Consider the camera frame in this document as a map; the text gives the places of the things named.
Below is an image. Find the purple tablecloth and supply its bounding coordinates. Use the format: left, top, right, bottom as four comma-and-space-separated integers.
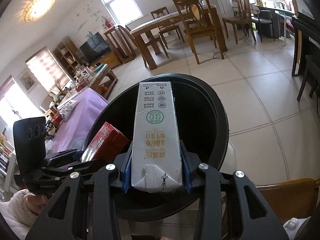
46, 88, 108, 154

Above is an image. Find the wooden dining table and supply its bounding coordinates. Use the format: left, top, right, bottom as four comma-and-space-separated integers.
130, 5, 228, 70

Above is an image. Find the wooden dining chair front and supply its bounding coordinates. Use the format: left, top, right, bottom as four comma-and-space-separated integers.
172, 0, 217, 64

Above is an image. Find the round ceiling lamp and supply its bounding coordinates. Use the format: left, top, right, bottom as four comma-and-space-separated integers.
22, 0, 55, 22

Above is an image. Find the left hand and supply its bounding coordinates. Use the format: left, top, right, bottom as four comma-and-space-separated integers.
25, 193, 48, 215

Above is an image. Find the black flat television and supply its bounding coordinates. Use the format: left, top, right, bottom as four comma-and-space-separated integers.
79, 32, 111, 63

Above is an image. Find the black round trash bin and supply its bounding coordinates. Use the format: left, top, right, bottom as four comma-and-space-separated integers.
85, 73, 229, 222

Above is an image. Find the black piano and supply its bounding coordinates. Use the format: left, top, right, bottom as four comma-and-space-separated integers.
291, 15, 320, 118

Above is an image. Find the wooden bookshelf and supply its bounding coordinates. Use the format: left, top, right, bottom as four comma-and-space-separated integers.
53, 36, 82, 79

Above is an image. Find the white milk carton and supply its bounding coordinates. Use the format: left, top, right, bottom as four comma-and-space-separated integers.
131, 82, 183, 193

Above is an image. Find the red snack box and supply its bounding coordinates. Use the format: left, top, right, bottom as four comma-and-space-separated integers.
80, 122, 129, 163

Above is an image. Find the wooden coffee table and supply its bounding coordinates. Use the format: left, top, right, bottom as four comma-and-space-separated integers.
58, 64, 118, 109

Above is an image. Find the wooden chair near window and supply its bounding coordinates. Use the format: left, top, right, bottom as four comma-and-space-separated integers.
222, 0, 256, 44

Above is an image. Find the silver foil snack bag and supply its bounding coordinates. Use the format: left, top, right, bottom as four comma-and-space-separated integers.
59, 100, 79, 121

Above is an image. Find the wooden armchair beside table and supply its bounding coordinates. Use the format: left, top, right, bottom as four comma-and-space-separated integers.
257, 178, 319, 223

